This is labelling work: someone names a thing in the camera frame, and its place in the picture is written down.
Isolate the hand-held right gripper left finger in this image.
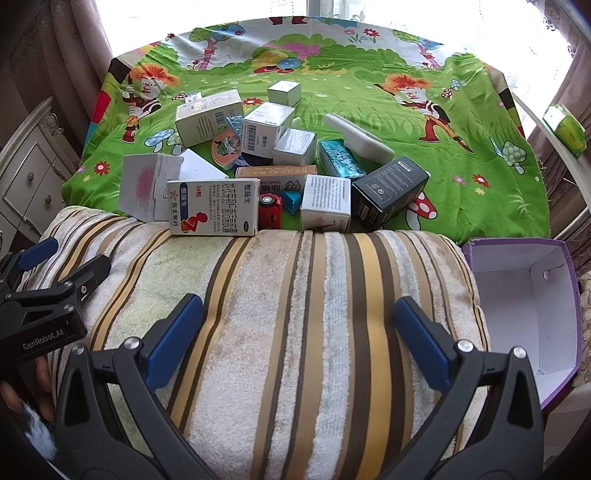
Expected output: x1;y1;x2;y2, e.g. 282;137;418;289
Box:
54;292;219;480

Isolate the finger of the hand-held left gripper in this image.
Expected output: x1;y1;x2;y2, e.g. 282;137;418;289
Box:
0;237;60;297
8;253;113;315

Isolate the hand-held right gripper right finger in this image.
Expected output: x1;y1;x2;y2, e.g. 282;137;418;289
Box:
365;296;549;480

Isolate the purple cardboard box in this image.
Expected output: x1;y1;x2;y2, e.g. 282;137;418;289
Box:
461;237;583;411

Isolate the white box pink print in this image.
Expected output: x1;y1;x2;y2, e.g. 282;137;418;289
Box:
120;154;185;223

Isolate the white medicine box red label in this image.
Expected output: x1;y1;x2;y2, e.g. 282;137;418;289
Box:
165;178;262;237

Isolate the red toy car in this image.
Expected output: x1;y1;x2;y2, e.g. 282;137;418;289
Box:
257;191;304;230

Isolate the white box black text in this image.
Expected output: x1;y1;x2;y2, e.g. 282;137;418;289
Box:
299;174;354;233

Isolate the orange oval toy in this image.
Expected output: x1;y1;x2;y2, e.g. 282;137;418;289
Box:
209;128;243;168

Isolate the tan box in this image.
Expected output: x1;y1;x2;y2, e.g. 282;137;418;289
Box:
235;165;320;195

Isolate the dark blue box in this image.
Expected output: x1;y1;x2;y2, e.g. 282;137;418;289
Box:
235;154;274;169

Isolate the large cream box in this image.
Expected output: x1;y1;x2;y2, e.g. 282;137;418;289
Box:
174;89;246;148

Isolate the teal glitter box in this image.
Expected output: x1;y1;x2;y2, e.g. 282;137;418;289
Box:
318;139;368;179

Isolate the white plastic case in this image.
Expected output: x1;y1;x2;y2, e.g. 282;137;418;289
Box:
322;113;396;164

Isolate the silver box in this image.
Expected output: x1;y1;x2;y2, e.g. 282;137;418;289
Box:
272;128;318;167

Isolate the white box with barcode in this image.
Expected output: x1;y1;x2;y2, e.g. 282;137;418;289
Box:
240;102;296;159

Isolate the small white cube box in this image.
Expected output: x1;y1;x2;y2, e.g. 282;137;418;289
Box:
266;80;303;110

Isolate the person's left hand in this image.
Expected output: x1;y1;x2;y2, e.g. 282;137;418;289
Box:
0;357;58;423

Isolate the white dresser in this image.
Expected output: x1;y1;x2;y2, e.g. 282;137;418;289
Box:
0;96;83;266

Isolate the striped beige towel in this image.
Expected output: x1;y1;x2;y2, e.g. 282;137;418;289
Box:
18;205;492;480

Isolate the white curved desk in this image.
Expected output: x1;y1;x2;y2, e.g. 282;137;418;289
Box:
507;87;591;278

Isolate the green tissue pack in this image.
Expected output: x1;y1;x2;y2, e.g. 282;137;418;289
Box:
542;103;587;160

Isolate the green cartoon printed blanket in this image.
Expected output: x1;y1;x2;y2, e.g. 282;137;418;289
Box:
62;16;552;245

